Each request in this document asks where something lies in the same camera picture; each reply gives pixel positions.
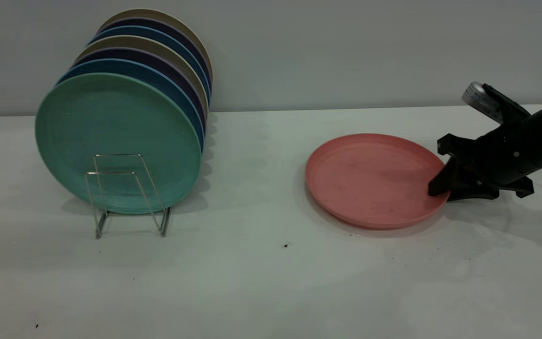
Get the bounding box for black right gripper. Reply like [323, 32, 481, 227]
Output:
[428, 115, 542, 202]

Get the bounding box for pink round plate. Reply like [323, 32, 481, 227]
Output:
[305, 133, 451, 230]

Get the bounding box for dark purple plate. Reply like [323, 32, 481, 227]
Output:
[73, 47, 207, 132]
[99, 17, 212, 90]

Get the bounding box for blue plate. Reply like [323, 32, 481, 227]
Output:
[90, 25, 211, 104]
[57, 58, 206, 151]

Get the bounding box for beige plate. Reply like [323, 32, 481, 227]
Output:
[77, 35, 209, 118]
[98, 8, 214, 81]

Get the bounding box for teal green plate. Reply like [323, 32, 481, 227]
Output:
[35, 72, 202, 215]

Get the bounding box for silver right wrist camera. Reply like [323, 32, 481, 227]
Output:
[462, 82, 530, 125]

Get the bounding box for metal wire plate rack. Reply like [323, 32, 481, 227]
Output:
[85, 153, 172, 238]

